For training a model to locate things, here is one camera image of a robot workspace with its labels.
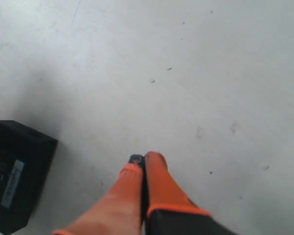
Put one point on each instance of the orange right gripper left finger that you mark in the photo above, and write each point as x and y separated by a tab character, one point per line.
119	211

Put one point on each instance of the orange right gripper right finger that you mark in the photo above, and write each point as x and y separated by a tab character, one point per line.
170	211

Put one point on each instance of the black network switch box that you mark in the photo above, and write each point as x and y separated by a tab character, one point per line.
25	159

